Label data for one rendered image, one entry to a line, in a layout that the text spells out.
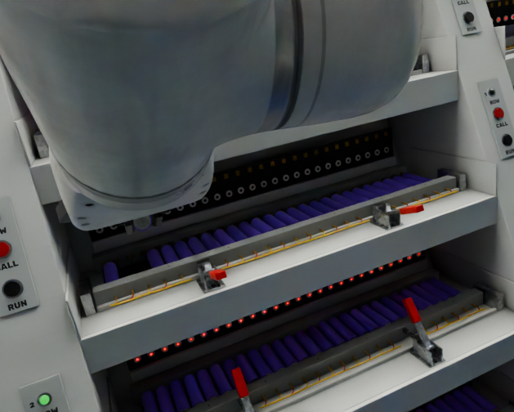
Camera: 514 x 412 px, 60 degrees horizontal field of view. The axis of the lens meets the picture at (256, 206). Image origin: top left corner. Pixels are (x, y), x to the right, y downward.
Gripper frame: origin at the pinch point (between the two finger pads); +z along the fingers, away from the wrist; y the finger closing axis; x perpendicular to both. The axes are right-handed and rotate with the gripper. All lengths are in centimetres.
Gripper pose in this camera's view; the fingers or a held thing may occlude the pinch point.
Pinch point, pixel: (139, 209)
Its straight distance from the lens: 40.7
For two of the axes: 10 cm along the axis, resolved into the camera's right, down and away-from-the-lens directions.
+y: -9.1, 2.7, -3.0
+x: 3.3, 9.3, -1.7
